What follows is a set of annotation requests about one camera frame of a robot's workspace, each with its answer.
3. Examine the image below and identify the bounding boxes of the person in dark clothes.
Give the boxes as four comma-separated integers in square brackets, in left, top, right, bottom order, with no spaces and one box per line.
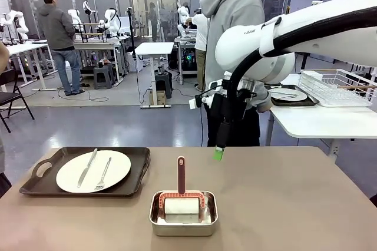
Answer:
[148,2,159,42]

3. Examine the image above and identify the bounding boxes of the black folding chair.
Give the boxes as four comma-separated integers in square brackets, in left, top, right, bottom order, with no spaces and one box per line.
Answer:
[0,70,35,134]

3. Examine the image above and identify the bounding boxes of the black cable hose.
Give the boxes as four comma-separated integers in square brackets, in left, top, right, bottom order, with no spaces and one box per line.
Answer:
[225,16,377,122]

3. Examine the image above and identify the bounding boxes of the bystander with bare elbow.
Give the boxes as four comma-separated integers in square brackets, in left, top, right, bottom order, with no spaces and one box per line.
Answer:
[0,41,12,199]

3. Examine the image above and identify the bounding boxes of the dark stool under desk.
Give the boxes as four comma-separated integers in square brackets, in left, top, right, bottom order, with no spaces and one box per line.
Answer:
[155,71,173,99]

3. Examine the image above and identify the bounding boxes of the pink-handled lint roller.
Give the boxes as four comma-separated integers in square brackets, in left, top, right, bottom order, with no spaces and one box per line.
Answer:
[157,156,209,224]

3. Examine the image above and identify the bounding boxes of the square metal container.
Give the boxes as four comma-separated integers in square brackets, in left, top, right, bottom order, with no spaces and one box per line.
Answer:
[149,190,219,237]

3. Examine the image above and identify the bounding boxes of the large white round plate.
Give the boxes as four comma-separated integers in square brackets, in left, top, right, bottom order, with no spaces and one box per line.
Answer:
[55,150,132,194]

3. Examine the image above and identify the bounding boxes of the small white standing desk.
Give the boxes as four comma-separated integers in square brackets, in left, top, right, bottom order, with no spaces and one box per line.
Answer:
[134,41,175,109]

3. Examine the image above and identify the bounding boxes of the white cutlery holder box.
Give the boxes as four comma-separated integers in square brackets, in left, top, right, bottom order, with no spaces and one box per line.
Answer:
[300,70,325,82]

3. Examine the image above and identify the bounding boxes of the person's right forearm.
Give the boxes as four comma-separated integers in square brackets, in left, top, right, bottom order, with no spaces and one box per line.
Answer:
[253,83,273,113]

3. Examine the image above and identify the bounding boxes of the black frame wooden-bar rack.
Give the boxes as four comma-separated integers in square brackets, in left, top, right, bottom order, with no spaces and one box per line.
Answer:
[81,22,108,43]

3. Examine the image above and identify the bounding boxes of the black flat tray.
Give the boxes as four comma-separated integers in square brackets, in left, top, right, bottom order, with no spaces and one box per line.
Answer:
[269,84,320,107]

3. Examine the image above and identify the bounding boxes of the white side table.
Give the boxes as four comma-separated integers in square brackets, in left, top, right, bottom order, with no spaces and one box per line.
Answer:
[269,72,377,163]

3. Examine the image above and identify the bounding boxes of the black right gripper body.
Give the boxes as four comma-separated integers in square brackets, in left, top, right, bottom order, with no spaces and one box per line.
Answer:
[209,93,247,123]

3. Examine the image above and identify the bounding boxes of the cardboard box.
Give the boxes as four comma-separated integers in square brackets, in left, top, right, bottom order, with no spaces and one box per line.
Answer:
[148,90,166,107]

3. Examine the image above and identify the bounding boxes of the white wire dish rack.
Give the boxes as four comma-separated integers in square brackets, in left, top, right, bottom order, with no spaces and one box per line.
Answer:
[299,68,377,108]

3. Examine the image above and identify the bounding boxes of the man in black cap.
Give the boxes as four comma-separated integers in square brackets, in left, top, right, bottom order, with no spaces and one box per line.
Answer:
[37,0,86,97]

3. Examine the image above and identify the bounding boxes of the grey plastic stool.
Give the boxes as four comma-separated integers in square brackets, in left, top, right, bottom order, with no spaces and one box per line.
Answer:
[93,64,115,90]

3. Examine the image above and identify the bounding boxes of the person in white top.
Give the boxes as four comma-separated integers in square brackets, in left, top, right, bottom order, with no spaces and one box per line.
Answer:
[191,9,209,92]

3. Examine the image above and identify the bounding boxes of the person in grey hoodie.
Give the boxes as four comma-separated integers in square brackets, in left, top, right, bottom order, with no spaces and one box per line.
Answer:
[199,0,273,147]

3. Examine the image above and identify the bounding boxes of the dark brown serving tray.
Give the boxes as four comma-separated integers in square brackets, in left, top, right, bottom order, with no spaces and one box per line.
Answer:
[19,146,151,199]

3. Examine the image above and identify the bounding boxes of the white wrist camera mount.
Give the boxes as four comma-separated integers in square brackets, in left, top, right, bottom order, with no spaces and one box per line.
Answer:
[188,87,224,111]

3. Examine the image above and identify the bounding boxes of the long white work desk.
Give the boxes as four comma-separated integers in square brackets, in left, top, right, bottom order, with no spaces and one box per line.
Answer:
[0,43,58,91]

